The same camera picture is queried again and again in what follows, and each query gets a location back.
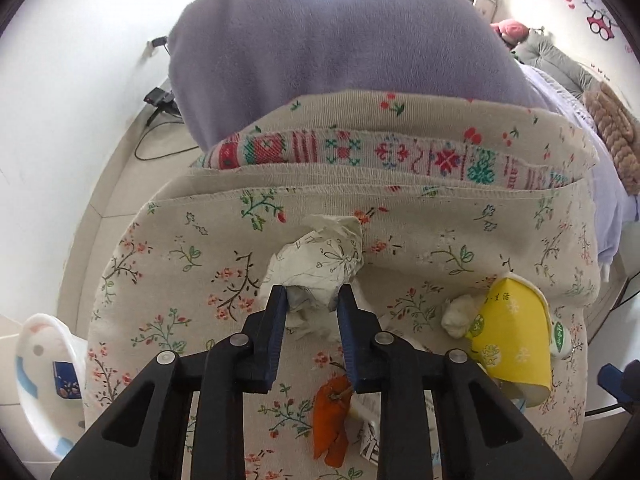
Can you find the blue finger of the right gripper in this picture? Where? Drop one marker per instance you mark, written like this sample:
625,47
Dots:
618,383

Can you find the light blue milk carton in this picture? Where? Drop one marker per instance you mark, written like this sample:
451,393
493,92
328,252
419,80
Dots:
367,408

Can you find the grey pillow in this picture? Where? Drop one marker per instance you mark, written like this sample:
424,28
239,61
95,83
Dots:
539,51

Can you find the white tissue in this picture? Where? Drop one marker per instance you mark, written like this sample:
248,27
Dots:
312,269

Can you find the black wall charger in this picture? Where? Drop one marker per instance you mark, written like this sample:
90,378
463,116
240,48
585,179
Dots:
159,42

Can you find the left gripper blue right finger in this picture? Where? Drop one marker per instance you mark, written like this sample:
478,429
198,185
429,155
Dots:
356,331

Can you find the orange peel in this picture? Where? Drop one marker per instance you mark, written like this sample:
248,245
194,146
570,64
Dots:
331,408

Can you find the blue torn box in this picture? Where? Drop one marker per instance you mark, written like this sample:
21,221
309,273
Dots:
65,380

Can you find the black device stand near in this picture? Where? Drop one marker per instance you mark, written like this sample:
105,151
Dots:
163,102

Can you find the white green tube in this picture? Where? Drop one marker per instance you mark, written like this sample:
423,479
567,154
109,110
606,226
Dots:
560,346

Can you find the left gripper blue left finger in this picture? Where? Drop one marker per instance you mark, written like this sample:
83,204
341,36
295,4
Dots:
270,336

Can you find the purple bed blanket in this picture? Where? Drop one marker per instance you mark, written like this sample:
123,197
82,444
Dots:
350,45

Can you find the yellow paper cup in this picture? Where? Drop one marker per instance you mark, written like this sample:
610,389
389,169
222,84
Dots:
510,338

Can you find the white patterned trash bin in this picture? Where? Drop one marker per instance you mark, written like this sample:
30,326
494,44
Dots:
57,423

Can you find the brown fuzzy pillow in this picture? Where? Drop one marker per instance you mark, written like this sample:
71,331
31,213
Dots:
619,130

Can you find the pink plush toy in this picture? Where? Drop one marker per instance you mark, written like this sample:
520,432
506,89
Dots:
511,32

